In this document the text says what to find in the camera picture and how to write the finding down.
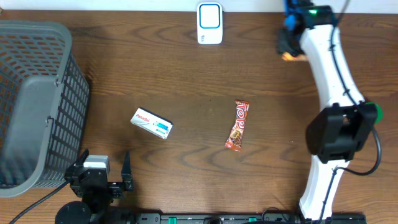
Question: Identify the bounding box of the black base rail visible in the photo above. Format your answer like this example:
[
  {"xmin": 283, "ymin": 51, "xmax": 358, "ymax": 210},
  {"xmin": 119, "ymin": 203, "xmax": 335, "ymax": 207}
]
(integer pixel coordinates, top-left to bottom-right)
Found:
[{"xmin": 129, "ymin": 212, "xmax": 367, "ymax": 224}]

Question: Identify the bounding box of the grey plastic mesh basket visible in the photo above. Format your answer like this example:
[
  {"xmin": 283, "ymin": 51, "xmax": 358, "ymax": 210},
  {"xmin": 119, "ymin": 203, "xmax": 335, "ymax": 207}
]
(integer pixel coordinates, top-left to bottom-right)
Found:
[{"xmin": 1, "ymin": 21, "xmax": 90, "ymax": 198}]

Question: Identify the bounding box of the orange Top chocolate bar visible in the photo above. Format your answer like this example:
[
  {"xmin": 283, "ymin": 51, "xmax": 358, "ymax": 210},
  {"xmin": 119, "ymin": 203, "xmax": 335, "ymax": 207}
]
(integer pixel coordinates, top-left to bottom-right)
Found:
[{"xmin": 224, "ymin": 100, "xmax": 250, "ymax": 151}]

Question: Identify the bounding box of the green lid white jar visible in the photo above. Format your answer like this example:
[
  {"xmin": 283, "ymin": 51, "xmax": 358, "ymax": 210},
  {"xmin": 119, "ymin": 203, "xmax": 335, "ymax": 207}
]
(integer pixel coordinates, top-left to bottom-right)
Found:
[{"xmin": 365, "ymin": 102, "xmax": 384, "ymax": 124}]

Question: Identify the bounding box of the white Panadol box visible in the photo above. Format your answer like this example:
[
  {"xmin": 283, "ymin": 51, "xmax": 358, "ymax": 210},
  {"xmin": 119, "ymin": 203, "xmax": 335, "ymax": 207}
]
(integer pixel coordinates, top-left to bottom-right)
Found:
[{"xmin": 131, "ymin": 108, "xmax": 174, "ymax": 139}]

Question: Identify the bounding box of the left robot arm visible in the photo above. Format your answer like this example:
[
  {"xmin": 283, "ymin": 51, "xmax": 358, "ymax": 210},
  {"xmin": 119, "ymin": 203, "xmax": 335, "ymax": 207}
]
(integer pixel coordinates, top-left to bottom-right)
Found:
[{"xmin": 55, "ymin": 150, "xmax": 136, "ymax": 223}]

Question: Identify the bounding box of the white barcode scanner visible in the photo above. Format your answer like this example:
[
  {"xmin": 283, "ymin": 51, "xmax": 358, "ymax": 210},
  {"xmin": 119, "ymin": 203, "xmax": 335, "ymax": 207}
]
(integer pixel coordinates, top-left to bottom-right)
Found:
[{"xmin": 197, "ymin": 2, "xmax": 223, "ymax": 45}]

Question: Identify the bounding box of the small orange snack box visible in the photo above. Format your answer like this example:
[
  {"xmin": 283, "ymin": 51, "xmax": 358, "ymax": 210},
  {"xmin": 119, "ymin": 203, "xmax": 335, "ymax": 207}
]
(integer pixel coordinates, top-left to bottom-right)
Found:
[{"xmin": 282, "ymin": 52, "xmax": 308, "ymax": 62}]

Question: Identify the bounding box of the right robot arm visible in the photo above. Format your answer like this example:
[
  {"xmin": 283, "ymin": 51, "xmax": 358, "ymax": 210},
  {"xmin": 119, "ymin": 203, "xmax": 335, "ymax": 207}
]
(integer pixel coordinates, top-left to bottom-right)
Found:
[{"xmin": 278, "ymin": 0, "xmax": 382, "ymax": 223}]

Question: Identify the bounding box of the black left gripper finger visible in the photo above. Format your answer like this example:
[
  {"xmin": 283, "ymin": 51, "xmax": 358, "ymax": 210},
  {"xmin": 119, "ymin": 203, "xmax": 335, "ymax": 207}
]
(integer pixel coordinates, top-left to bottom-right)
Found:
[
  {"xmin": 74, "ymin": 149, "xmax": 90, "ymax": 167},
  {"xmin": 121, "ymin": 152, "xmax": 132, "ymax": 183}
]

